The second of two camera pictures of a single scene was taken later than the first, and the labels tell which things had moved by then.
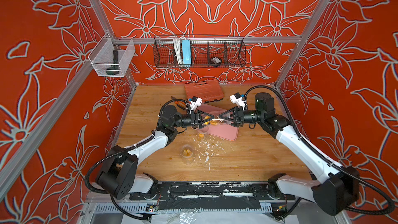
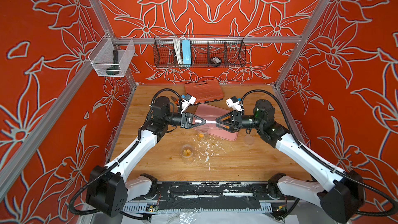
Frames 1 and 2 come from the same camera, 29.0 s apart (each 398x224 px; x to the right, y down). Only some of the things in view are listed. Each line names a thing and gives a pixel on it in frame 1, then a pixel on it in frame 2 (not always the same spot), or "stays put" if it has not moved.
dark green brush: [114, 69] stays put
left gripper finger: [206, 116] to [195, 117]
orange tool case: [209, 92] stays put
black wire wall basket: [199, 51] stays put
